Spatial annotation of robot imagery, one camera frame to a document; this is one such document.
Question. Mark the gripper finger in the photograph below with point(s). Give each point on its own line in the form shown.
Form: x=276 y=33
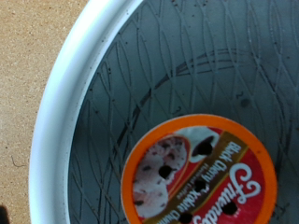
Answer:
x=3 y=216

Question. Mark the orange-rimmed coffee pod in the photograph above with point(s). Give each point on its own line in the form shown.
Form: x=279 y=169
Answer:
x=199 y=174

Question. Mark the white two-tier turntable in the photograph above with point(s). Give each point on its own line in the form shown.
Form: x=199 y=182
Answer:
x=62 y=109

